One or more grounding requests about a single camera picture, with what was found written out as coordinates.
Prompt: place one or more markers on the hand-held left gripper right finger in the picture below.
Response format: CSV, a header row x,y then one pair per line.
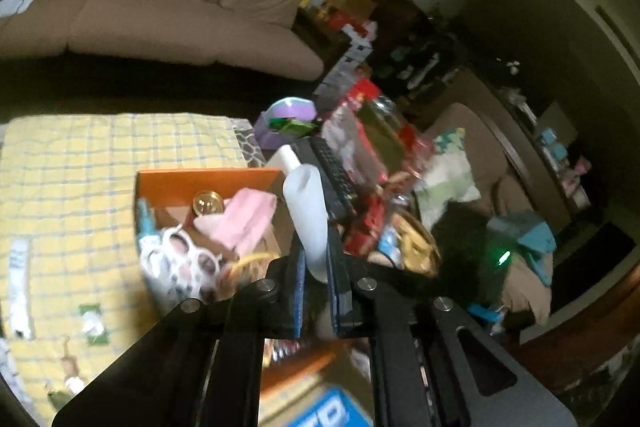
x,y
333,292

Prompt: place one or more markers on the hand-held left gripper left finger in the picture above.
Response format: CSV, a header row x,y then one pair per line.
x,y
300,292

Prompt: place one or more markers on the white squeeze bottle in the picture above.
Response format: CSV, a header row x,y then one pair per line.
x,y
307,217

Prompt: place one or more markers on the orange storage box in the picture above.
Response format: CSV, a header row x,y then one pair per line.
x,y
200,187

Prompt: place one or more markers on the teal plastic bottle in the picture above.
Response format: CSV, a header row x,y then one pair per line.
x,y
146,219

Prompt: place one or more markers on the pink cloth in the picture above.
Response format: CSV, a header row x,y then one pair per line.
x,y
240,217

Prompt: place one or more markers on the black keyboard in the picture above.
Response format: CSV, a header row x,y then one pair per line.
x,y
337,179

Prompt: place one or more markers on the blue printed carton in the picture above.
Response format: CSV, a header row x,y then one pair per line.
x,y
325,409

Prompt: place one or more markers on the gold lidded jar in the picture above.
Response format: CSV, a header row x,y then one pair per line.
x,y
207,203

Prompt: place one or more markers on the white round container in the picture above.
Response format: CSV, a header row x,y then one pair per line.
x,y
287,155

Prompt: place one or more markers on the grey patterned mat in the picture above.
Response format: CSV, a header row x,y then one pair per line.
x,y
250,142

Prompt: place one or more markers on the red clear snack packet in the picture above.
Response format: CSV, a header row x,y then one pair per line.
x,y
360,132

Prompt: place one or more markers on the floral cushion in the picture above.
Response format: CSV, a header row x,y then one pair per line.
x,y
447,172

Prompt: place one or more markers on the purple bowl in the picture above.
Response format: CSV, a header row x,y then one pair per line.
x,y
287,122

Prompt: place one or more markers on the brown armchair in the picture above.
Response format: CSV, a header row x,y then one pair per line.
x,y
495,187

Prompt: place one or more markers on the teal cloth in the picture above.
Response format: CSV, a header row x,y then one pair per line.
x,y
525,232

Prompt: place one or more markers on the green snack packet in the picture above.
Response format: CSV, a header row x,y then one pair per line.
x,y
93,324

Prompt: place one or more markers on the yellow checked tablecloth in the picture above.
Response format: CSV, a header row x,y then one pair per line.
x,y
90,207

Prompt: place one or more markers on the small figurine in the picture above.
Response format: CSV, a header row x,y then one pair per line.
x,y
70,369

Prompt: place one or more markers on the pile of boxes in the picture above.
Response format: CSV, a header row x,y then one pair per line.
x,y
360,17

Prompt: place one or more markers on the white labelled tube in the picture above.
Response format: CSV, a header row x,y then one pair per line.
x,y
20,287

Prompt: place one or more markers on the white paper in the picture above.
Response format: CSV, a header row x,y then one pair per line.
x,y
15,3

